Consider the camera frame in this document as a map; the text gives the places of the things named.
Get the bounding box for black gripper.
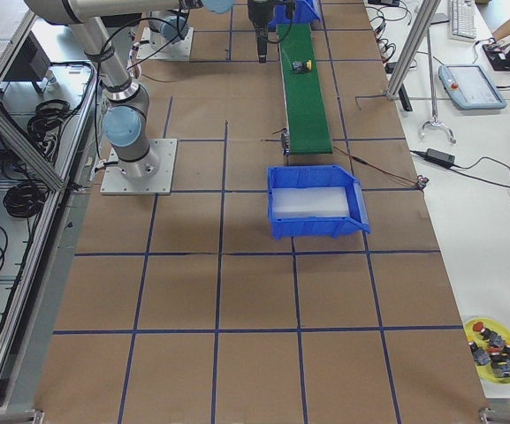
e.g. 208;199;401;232
247;0;275;64

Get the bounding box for yellow push button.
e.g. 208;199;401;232
291;60;313;74

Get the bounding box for yellow plate of buttons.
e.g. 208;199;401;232
464;317;510;384

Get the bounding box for blue left plastic bin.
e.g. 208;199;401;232
269;0;322;28

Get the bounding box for blue plastic bin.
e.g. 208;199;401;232
269;0;322;28
267;165;370;239

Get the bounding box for green conveyor belt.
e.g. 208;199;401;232
277;23;332;155

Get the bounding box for white foam pad right bin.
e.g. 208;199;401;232
270;186;350;220

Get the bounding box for blue right plastic bin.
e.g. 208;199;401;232
267;165;370;239

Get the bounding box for silver reach grabber tool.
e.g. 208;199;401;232
419;11;456;144

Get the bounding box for white keyboard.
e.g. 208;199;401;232
448;0;476;42

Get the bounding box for teach pendant tablet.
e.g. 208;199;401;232
438;64;507;110

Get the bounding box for black power adapter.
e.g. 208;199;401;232
425;148;455;169

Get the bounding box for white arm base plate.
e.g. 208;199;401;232
100;139;178;195
136;27;194;62

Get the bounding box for aluminium profile post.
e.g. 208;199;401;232
384;0;440;100

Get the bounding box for red black conveyor wires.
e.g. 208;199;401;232
331;148;429;192

